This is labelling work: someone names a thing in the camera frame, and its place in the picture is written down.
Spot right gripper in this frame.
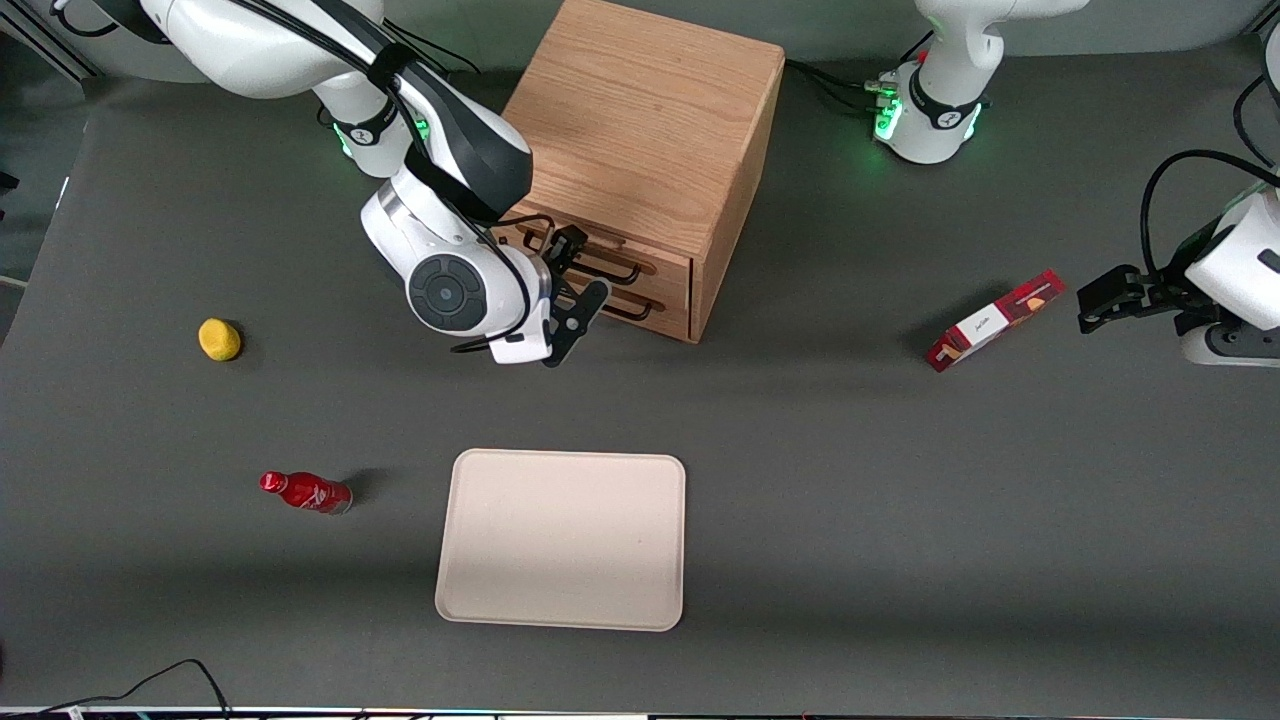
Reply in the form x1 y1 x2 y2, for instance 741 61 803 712
490 225 611 368

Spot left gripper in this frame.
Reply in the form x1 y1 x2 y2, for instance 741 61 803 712
1078 185 1280 336

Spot wooden drawer with black handle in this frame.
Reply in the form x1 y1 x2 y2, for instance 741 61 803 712
495 222 693 303
565 285 693 345

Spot red and white carton box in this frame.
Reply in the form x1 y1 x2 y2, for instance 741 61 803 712
925 269 1067 373

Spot oak wooden cabinet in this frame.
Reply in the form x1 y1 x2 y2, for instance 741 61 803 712
493 0 786 346

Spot beige plastic tray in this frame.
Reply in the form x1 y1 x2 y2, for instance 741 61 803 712
435 449 687 633

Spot red bottle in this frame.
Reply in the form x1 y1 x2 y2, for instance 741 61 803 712
260 470 353 516

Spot yellow lemon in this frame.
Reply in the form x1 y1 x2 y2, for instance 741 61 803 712
198 318 242 362

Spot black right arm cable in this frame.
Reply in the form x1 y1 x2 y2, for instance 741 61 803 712
50 0 558 358

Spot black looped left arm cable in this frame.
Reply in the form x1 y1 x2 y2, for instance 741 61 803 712
1140 150 1280 286

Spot black curved cable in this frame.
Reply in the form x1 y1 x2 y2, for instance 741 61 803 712
1233 75 1280 168

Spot black cables at right arm base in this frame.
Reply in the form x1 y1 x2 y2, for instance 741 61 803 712
385 20 481 76

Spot black cables at arm base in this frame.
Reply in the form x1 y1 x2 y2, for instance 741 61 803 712
785 58 901 113
385 20 481 76

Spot black cables at left arm base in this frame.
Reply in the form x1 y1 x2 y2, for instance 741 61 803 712
785 58 901 113

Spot black thin table cable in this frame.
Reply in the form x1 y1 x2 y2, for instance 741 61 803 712
0 658 233 720

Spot dark metal frame rail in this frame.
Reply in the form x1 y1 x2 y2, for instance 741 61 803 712
0 0 101 81

